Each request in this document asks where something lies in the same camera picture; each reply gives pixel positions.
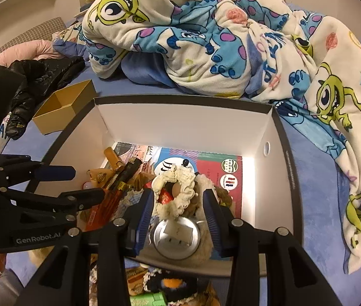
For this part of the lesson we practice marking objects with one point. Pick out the round silver tin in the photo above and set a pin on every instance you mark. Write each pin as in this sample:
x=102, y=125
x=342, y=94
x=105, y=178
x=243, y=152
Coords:
x=176, y=239

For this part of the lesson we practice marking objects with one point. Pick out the black white-trimmed scrunchie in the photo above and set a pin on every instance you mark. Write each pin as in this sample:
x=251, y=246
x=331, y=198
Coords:
x=174, y=286

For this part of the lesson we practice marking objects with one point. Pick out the pink quilted blanket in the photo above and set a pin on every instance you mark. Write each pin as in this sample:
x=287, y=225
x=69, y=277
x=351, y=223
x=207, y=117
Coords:
x=36, y=49

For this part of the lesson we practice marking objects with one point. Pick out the small brown cardboard box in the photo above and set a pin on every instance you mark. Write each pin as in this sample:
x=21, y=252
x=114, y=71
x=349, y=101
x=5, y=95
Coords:
x=62, y=106

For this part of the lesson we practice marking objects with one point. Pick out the black puffy jacket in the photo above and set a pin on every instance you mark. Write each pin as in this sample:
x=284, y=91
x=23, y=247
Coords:
x=41, y=78

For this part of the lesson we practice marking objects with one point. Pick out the black gold lighter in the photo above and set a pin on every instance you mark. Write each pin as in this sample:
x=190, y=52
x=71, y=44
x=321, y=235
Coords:
x=127, y=173

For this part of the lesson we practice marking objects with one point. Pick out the dark brown fluffy scrunchie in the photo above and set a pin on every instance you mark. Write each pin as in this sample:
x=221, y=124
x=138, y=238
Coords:
x=218, y=197

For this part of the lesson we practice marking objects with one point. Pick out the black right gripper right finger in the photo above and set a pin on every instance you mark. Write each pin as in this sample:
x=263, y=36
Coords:
x=292, y=277

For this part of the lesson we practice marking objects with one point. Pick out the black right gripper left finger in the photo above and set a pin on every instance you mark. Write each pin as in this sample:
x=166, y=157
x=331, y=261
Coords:
x=63, y=278

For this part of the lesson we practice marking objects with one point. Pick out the brown triangular snack packet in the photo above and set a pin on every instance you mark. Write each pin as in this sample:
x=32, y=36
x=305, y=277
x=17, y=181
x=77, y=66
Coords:
x=135, y=280
x=99, y=177

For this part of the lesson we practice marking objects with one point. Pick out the monster print fleece blanket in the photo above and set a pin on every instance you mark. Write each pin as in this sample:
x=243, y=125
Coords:
x=307, y=64

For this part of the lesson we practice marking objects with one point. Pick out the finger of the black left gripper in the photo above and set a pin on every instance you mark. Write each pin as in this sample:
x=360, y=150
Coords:
x=67, y=202
x=15, y=169

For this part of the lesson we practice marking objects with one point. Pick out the large black cardboard box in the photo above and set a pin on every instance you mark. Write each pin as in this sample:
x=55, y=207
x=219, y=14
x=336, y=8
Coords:
x=189, y=144

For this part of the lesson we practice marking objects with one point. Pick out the cream knitted scrunchie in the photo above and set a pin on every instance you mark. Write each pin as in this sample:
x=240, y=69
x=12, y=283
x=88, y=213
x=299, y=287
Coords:
x=183, y=180

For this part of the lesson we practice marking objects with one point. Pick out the colourful printed card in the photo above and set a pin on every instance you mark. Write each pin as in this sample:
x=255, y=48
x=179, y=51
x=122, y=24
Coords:
x=223, y=170

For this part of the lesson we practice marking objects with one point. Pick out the blue pillow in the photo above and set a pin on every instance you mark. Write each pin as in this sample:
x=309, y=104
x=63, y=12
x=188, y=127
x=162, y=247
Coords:
x=146, y=69

